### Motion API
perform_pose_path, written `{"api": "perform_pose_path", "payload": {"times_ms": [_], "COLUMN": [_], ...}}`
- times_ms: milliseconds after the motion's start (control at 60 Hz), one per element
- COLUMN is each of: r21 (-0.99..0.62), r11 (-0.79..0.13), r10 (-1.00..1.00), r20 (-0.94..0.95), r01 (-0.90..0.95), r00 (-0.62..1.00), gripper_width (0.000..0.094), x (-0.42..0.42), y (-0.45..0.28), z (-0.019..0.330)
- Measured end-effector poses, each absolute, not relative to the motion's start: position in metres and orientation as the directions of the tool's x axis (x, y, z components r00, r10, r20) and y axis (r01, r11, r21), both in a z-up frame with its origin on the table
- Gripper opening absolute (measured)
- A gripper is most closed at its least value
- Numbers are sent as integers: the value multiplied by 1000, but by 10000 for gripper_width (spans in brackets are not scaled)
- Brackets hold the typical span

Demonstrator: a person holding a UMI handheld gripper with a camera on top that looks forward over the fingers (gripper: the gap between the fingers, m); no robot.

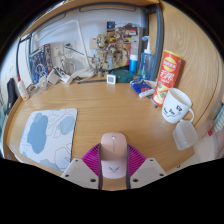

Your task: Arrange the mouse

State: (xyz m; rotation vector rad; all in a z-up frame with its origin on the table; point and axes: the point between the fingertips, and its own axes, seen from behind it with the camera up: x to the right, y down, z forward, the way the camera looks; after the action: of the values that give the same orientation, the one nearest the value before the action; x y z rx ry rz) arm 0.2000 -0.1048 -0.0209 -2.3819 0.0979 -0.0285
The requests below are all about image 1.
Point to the blue tissue packet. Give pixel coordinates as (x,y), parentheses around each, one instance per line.
(141,87)

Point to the pale blue patterned mouse pad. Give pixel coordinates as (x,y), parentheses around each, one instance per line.
(46,136)

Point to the white power strip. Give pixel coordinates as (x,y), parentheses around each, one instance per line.
(66,79)

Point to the white desk lamp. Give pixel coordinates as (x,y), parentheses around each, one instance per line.
(83,71)

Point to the red chip can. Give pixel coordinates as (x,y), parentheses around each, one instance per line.
(166,76)

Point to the black pen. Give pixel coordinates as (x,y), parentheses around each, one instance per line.
(91,81)

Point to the pink computer mouse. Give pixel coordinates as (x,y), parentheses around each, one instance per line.
(113,153)

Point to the clear plastic container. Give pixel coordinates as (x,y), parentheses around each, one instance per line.
(185,135)

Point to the green striped cloth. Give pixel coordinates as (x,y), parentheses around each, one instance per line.
(219,120)

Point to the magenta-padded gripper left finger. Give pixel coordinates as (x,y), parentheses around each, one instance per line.
(91,160)

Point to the wooden robot figure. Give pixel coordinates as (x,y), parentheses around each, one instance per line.
(101,50)

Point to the white printed mug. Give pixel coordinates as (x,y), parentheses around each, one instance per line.
(175,105)

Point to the black bag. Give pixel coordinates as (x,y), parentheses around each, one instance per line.
(12,93)

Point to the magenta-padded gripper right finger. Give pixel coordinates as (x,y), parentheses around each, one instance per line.
(135,160)

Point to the small white cube clock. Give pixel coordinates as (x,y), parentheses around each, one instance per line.
(111,79)

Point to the white charger block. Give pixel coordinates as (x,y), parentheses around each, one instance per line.
(52,76)

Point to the teal round dish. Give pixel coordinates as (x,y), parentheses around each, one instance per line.
(122,76)

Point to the white blue-capped tube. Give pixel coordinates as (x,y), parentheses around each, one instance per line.
(133,65)

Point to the colourful picture card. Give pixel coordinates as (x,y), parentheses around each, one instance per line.
(131,36)

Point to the blue model kit box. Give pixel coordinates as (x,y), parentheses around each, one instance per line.
(39,63)

